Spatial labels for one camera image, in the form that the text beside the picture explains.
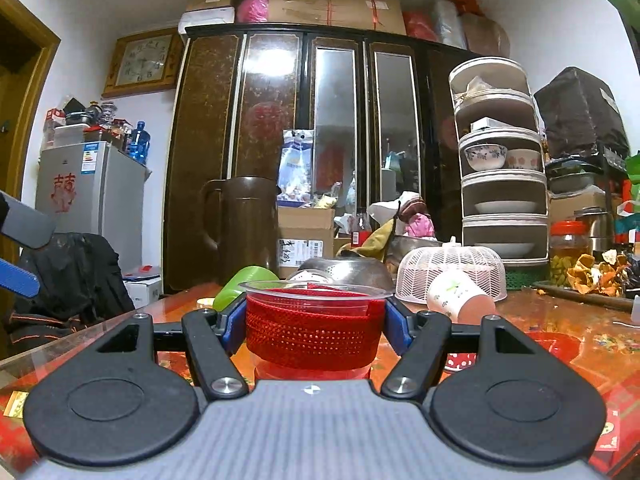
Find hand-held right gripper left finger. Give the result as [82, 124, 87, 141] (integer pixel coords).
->
[70, 304, 249, 402]

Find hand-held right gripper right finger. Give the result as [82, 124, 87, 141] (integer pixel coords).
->
[381, 299, 565, 403]

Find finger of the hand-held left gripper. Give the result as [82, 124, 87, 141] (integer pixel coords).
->
[0, 191, 57, 250]
[0, 259, 41, 297]

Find clear plastic cup red sleeve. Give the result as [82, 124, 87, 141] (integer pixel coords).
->
[238, 280, 396, 383]

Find green plastic cup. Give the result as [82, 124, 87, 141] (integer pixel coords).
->
[212, 266, 281, 312]

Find white paper cup green print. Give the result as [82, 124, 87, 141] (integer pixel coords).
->
[426, 269, 497, 325]

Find black jacket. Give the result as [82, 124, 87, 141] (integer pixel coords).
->
[9, 232, 136, 358]

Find metal bowl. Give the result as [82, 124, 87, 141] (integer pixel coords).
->
[297, 256, 396, 301]

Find small silver fridge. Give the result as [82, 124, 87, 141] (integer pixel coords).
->
[35, 141, 151, 273]

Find white plastic food cover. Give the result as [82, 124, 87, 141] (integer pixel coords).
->
[395, 236, 508, 305]

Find yellow brown cloth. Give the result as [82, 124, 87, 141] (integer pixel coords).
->
[360, 220, 401, 261]

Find white storage box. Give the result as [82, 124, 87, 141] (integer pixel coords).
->
[122, 265, 163, 308]

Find red drink bottle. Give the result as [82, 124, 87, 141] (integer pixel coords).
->
[350, 209, 373, 248]

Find brown plastic pitcher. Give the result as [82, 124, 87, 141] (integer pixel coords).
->
[200, 176, 282, 286]

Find pink knit hat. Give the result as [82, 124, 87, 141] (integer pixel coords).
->
[400, 195, 433, 238]

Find open cardboard box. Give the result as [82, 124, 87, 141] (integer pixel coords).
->
[277, 206, 337, 278]

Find blue water bottle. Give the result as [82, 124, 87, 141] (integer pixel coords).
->
[129, 120, 151, 165]

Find white plate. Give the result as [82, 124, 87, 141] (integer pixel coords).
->
[472, 201, 540, 215]

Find blue white snack bag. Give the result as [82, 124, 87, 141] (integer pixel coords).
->
[277, 129, 316, 203]

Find tiered covered dish rack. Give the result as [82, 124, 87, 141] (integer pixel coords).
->
[448, 56, 550, 267]

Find wooden tray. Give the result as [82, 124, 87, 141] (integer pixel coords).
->
[532, 280, 640, 311]

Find glass jar red lid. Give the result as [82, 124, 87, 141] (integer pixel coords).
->
[549, 220, 592, 286]

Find blue patterned ceramic bowl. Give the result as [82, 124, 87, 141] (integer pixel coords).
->
[464, 144, 508, 172]

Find dark brown wardrobe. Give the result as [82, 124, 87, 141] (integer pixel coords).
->
[162, 22, 501, 293]

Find dried orange peels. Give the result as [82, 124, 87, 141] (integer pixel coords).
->
[567, 252, 640, 298]

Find pink floral ceramic bowl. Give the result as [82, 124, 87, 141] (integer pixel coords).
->
[505, 149, 543, 171]

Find white flat box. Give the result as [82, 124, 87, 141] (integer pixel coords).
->
[179, 7, 236, 36]

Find black plastic bag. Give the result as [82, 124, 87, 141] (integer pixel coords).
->
[533, 66, 631, 158]

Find red plastic bag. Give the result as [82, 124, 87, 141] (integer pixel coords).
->
[402, 10, 438, 43]

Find brown wrapped bundle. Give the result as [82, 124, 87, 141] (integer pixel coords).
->
[452, 0, 511, 58]

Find clear plastic wrapped bundle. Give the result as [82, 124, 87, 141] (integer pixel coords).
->
[432, 0, 468, 50]

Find pink plastic bag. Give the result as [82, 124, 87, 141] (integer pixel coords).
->
[236, 0, 273, 23]

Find green bag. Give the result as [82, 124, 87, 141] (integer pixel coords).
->
[602, 0, 640, 26]

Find wooden door frame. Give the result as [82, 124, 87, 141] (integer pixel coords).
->
[0, 0, 62, 271]

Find wooden framed wall clock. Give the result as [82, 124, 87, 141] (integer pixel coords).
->
[101, 27, 186, 100]

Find long cardboard box red string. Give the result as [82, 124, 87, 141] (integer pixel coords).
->
[265, 0, 407, 36]

